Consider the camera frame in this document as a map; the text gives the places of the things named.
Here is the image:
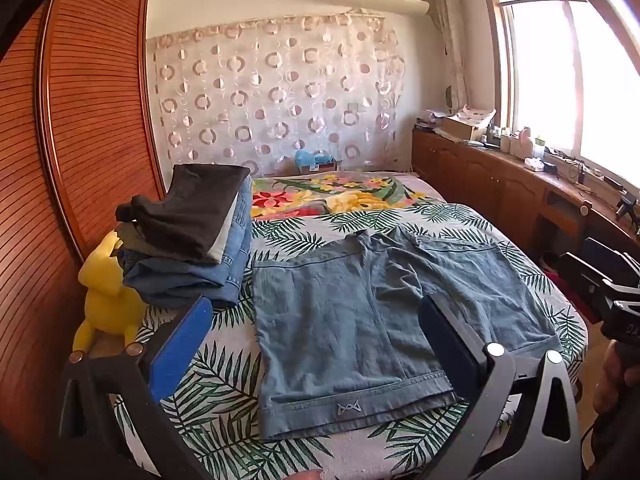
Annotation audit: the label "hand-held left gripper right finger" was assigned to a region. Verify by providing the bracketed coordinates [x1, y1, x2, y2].
[417, 296, 583, 480]

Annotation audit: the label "circle patterned sheer curtain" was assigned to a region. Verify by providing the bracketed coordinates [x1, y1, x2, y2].
[145, 10, 407, 179]

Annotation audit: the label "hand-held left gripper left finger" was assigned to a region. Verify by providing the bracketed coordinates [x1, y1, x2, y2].
[57, 295, 215, 480]

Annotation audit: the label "person's right hand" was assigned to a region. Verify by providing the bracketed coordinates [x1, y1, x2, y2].
[594, 342, 625, 417]

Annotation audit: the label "yellow plush toy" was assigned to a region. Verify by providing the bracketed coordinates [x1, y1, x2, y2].
[72, 232, 151, 354]

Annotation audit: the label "gathered beige window curtain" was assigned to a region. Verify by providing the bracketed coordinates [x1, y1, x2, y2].
[429, 0, 472, 117]

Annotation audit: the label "folded black pants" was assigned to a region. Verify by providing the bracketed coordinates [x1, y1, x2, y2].
[116, 163, 251, 266]

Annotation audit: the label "floral blanket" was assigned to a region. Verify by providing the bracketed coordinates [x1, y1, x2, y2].
[250, 170, 447, 222]

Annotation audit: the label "blue plush toy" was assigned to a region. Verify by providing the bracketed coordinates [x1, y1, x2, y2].
[293, 148, 342, 174]

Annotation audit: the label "stack of folded clothes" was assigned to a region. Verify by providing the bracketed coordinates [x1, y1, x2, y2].
[120, 175, 254, 309]

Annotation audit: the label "person's dark clothing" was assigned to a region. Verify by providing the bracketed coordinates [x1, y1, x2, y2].
[584, 407, 640, 480]

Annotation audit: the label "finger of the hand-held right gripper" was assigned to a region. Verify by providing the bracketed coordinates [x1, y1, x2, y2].
[558, 251, 608, 309]
[581, 236, 640, 282]

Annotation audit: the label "wooden framed window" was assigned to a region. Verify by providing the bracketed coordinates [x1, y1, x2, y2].
[481, 0, 640, 192]

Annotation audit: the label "cardboard box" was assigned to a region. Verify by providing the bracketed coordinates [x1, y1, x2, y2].
[442, 115, 489, 142]

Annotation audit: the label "wooden slatted wardrobe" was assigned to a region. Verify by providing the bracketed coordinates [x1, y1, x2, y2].
[0, 0, 169, 461]

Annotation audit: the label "light blue denim shorts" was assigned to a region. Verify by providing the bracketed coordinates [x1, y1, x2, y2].
[251, 225, 567, 442]

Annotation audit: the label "folded white garment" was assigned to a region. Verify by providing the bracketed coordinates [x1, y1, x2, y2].
[206, 204, 237, 266]

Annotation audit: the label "printed paper sheet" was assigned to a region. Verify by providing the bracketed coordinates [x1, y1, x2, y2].
[451, 104, 497, 127]

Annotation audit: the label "long wooden cabinet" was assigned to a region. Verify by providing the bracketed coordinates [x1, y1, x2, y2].
[411, 127, 640, 263]

